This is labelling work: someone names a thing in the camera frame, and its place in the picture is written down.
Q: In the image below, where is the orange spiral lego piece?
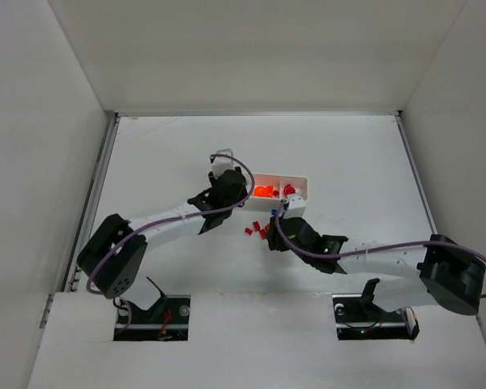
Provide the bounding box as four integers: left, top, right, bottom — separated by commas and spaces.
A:
254, 186, 268, 197

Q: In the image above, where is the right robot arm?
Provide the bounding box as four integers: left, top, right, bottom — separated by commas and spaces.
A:
266, 216, 486, 316

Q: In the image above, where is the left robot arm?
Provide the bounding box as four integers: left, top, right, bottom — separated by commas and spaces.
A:
77, 167, 248, 311

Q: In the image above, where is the orange spiral piece in tray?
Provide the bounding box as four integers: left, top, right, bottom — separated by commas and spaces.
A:
266, 186, 279, 198

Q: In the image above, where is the white three-compartment tray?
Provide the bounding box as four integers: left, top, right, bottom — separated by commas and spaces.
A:
243, 173, 308, 212

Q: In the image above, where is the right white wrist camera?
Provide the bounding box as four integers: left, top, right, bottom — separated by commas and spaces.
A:
283, 193, 306, 218

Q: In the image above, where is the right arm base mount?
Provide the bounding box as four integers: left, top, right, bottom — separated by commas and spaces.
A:
332, 278, 420, 341

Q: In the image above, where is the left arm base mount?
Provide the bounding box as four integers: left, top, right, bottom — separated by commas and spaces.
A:
113, 277, 191, 342

